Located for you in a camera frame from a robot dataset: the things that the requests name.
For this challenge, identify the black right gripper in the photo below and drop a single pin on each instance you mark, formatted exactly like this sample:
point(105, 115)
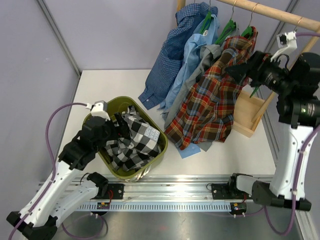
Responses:
point(259, 63)

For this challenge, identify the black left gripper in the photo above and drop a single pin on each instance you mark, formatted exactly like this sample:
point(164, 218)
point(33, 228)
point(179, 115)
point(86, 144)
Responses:
point(124, 127)

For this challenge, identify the black white checkered shirt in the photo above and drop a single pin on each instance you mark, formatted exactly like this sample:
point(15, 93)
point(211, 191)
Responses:
point(142, 147)

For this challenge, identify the green hanger of plaid shirt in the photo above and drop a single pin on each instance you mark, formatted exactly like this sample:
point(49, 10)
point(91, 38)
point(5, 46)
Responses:
point(248, 32)

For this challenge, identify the red plaid shirt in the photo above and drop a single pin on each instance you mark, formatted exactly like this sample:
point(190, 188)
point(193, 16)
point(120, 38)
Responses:
point(206, 114)

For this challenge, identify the green hanger with metal hook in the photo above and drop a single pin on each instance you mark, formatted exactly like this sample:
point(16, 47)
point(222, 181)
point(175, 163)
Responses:
point(255, 87)

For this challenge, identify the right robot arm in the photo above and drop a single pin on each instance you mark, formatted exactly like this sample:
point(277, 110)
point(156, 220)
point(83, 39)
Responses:
point(299, 114)

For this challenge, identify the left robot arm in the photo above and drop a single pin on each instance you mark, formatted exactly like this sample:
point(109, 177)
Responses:
point(40, 219)

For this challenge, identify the grey shirt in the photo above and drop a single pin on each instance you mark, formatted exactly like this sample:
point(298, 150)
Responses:
point(191, 74)

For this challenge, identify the green hanger of grey shirt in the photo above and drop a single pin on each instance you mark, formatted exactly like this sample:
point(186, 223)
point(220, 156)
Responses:
point(229, 27)

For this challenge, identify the light blue shirt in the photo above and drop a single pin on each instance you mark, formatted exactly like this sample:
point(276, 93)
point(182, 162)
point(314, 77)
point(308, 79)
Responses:
point(197, 40)

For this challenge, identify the green hanger of blue shirt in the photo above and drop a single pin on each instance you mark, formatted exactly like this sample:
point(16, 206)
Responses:
point(207, 20)

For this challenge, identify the dark blue checkered shirt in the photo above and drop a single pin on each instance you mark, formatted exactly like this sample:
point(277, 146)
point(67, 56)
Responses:
point(170, 58)

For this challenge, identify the olive green plastic basket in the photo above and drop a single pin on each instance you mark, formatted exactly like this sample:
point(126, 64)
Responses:
point(120, 104)

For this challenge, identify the wooden clothes rack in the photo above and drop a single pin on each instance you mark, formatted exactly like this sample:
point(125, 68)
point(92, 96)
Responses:
point(250, 110)

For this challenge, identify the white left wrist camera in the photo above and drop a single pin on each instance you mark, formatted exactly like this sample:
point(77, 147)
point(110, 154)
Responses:
point(98, 109)

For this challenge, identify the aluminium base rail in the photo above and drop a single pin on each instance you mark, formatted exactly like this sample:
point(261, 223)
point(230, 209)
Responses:
point(169, 188)

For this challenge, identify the white slotted cable duct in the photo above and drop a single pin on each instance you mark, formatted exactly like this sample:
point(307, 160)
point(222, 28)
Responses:
point(156, 207)

